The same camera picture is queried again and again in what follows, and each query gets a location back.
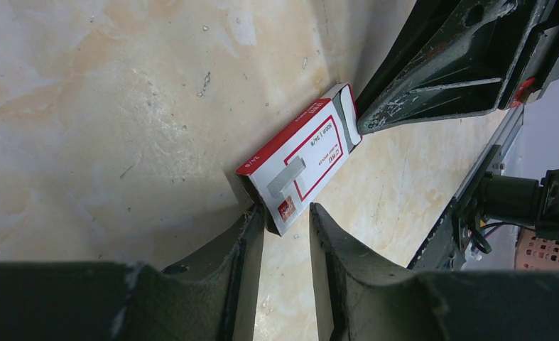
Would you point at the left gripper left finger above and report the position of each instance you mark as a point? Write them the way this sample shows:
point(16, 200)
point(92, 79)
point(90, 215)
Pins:
point(209, 295)

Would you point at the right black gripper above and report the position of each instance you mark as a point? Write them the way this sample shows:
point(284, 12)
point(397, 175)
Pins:
point(457, 59)

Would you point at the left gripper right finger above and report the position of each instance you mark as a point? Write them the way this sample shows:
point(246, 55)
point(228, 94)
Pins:
point(360, 295)

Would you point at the red white staple box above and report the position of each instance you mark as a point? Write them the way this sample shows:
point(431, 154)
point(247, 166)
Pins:
point(290, 170)

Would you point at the pink perforated basket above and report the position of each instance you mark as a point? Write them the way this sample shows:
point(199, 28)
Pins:
point(535, 253)

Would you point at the aluminium frame rail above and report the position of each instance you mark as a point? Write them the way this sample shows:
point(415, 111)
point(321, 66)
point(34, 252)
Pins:
point(492, 158)

